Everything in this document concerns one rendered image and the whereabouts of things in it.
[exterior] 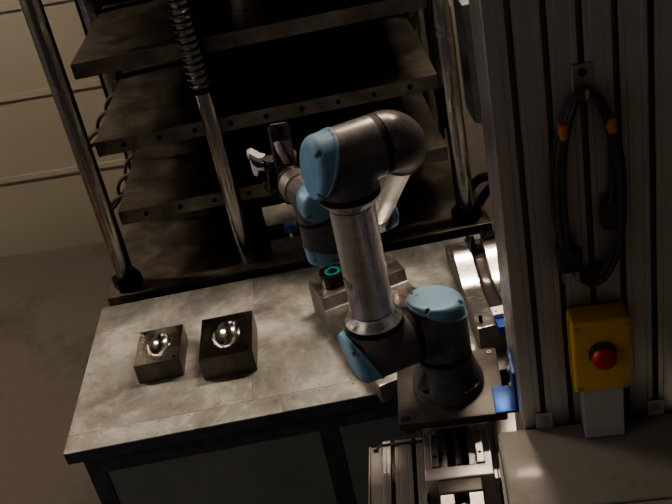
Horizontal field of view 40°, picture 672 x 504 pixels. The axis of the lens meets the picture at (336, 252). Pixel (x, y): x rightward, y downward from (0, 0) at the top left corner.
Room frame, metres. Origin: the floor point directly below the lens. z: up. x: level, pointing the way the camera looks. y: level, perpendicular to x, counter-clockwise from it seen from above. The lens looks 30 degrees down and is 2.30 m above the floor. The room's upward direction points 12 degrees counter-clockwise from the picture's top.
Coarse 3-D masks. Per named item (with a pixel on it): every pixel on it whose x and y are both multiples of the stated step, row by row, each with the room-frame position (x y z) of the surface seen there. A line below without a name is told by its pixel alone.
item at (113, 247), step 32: (32, 0) 2.71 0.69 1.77; (448, 0) 2.69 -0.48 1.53; (32, 32) 2.71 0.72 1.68; (416, 32) 3.36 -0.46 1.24; (448, 32) 2.68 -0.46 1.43; (448, 64) 2.68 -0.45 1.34; (64, 96) 2.71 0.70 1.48; (448, 96) 2.68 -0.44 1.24; (64, 128) 2.72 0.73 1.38; (448, 128) 2.69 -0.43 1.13; (96, 192) 2.71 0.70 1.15; (128, 256) 2.73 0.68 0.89; (128, 288) 2.69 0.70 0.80
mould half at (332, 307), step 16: (400, 272) 2.27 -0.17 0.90; (320, 288) 2.26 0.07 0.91; (336, 288) 2.24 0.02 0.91; (400, 288) 2.23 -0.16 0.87; (320, 304) 2.23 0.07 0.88; (336, 304) 2.21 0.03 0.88; (336, 320) 2.13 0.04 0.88; (336, 336) 2.13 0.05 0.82; (384, 384) 1.84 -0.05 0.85; (384, 400) 1.84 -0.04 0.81
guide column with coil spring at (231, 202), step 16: (192, 16) 2.74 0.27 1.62; (192, 32) 2.72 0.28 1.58; (192, 48) 2.72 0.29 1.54; (192, 64) 2.72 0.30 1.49; (208, 96) 2.72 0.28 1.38; (208, 112) 2.72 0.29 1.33; (208, 128) 2.72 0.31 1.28; (208, 144) 2.74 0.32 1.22; (224, 144) 2.73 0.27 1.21; (224, 160) 2.72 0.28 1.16; (224, 176) 2.72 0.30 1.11; (224, 192) 2.72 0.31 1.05; (240, 208) 2.73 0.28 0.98; (240, 224) 2.72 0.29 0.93; (240, 240) 2.72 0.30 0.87; (240, 256) 2.73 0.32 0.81
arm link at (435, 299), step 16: (432, 288) 1.59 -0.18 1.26; (448, 288) 1.59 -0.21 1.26; (416, 304) 1.54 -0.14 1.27; (432, 304) 1.53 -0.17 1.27; (448, 304) 1.52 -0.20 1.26; (464, 304) 1.54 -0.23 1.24; (416, 320) 1.51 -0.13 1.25; (432, 320) 1.50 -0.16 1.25; (448, 320) 1.50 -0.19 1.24; (464, 320) 1.53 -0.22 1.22; (432, 336) 1.49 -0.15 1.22; (448, 336) 1.50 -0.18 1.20; (464, 336) 1.52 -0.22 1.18; (432, 352) 1.49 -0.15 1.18; (448, 352) 1.50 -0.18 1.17; (464, 352) 1.51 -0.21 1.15
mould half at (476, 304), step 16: (448, 256) 2.39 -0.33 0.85; (464, 256) 2.24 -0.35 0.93; (496, 256) 2.22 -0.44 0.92; (464, 272) 2.19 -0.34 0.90; (496, 272) 2.17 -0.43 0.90; (464, 288) 2.14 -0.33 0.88; (480, 288) 2.13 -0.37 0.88; (480, 304) 2.05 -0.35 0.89; (480, 336) 1.94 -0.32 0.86; (496, 336) 1.94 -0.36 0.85; (496, 352) 1.94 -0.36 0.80
